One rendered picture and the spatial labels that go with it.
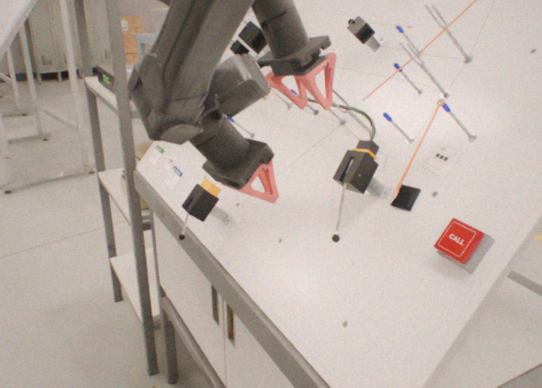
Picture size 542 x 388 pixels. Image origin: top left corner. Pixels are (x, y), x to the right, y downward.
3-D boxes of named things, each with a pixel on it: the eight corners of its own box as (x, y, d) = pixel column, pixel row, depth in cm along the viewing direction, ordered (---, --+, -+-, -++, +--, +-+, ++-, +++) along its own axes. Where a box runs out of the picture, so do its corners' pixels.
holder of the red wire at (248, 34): (269, 39, 141) (242, 13, 135) (287, 54, 131) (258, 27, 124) (257, 53, 142) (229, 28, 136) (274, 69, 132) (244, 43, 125)
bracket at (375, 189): (365, 194, 89) (349, 181, 87) (372, 182, 90) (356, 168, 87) (385, 199, 86) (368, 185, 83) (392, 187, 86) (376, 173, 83)
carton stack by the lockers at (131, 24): (121, 73, 802) (115, 17, 770) (113, 69, 826) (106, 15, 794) (170, 67, 852) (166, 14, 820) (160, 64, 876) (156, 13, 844)
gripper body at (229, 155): (235, 141, 76) (203, 106, 71) (276, 152, 68) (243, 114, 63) (208, 175, 74) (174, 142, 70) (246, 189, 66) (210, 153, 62)
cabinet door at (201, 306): (225, 387, 132) (219, 273, 119) (159, 284, 176) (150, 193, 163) (231, 385, 133) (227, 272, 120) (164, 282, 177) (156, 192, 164)
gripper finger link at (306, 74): (320, 96, 82) (298, 42, 77) (353, 96, 76) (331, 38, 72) (292, 119, 79) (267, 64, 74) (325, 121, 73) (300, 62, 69)
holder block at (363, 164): (345, 189, 86) (331, 178, 84) (360, 160, 87) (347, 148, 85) (364, 194, 83) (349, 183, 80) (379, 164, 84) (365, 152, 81)
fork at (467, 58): (476, 56, 87) (436, 0, 79) (469, 64, 87) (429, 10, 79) (466, 54, 89) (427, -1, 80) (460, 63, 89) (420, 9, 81)
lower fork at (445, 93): (452, 91, 87) (410, 39, 79) (447, 99, 87) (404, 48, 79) (444, 89, 89) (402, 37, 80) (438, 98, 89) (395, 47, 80)
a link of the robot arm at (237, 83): (125, 74, 58) (154, 139, 56) (204, 15, 55) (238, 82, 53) (181, 96, 69) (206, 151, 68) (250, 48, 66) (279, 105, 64)
